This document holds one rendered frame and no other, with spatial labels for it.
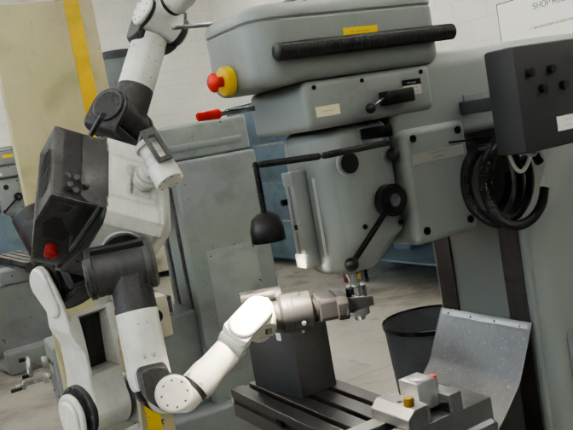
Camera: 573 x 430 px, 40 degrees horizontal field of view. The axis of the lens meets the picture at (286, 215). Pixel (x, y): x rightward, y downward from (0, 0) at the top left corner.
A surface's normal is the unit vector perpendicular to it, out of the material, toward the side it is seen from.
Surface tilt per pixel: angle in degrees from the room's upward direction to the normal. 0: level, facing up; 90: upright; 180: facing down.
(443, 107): 90
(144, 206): 59
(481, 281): 90
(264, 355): 90
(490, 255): 90
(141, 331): 74
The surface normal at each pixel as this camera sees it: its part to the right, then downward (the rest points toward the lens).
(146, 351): 0.33, -0.24
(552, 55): 0.50, 0.01
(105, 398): 0.70, -0.20
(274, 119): -0.85, 0.20
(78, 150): 0.54, -0.56
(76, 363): -0.65, 0.19
